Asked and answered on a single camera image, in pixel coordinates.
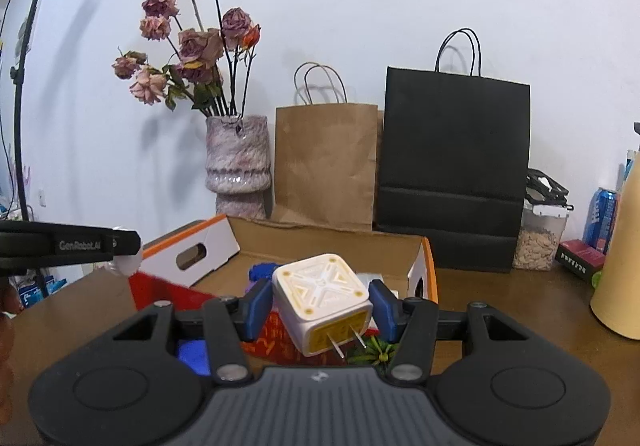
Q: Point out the red gold-printed packet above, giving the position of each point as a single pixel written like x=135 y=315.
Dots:
x=165 y=293

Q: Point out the clear plastic seed container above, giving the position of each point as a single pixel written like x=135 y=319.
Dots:
x=537 y=241

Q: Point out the dark red small box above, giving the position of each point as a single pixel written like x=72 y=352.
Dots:
x=580 y=258

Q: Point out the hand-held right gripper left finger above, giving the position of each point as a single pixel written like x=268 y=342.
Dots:
x=259 y=311

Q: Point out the dark blue plastic toy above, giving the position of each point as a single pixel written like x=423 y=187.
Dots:
x=262 y=276

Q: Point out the pink mottled ceramic vase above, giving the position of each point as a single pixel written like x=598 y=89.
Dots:
x=237 y=161

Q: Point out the dried pink rose bouquet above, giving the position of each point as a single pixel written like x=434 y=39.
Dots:
x=200 y=46

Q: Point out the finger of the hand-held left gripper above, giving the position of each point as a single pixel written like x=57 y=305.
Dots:
x=127 y=243

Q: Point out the black paper bag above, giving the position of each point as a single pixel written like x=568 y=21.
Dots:
x=450 y=151

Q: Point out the orange-edged cardboard box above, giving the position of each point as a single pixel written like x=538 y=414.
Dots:
x=320 y=241

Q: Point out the white round lid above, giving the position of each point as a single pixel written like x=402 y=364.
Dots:
x=125 y=266

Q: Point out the black light stand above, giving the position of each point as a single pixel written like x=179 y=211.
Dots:
x=16 y=72

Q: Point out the brown paper bag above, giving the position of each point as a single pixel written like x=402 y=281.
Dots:
x=325 y=161

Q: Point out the person's left hand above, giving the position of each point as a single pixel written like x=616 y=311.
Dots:
x=6 y=351

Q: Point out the beige cylinder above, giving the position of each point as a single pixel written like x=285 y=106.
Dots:
x=622 y=266

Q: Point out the blue-labelled plastic bottle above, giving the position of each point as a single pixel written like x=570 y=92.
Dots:
x=627 y=171

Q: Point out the bright blue plastic object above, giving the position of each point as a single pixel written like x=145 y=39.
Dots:
x=195 y=358

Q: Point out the white yellow cube power adapter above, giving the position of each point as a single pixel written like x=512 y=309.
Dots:
x=320 y=291

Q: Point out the white remote control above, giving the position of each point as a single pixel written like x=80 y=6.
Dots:
x=377 y=278

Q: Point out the blue drink can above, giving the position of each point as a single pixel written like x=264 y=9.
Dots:
x=602 y=218

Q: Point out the white wall socket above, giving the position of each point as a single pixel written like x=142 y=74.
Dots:
x=42 y=196

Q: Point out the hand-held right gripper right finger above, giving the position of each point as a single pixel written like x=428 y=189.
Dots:
x=382 y=311

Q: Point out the green plastic plant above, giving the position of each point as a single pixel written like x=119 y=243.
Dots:
x=377 y=351

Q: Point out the black clip lid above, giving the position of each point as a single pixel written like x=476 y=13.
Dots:
x=545 y=188

